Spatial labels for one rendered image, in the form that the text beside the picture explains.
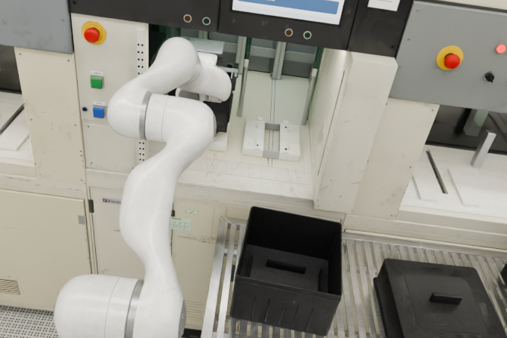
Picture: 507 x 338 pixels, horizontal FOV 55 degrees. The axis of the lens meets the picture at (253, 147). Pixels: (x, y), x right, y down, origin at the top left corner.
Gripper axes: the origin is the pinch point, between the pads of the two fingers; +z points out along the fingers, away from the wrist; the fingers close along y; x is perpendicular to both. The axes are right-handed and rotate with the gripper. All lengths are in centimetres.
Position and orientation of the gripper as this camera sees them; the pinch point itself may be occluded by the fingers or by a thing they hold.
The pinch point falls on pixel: (204, 50)
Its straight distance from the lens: 169.3
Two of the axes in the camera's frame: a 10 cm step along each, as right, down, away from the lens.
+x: 1.2, -8.0, -5.8
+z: 0.6, -5.8, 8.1
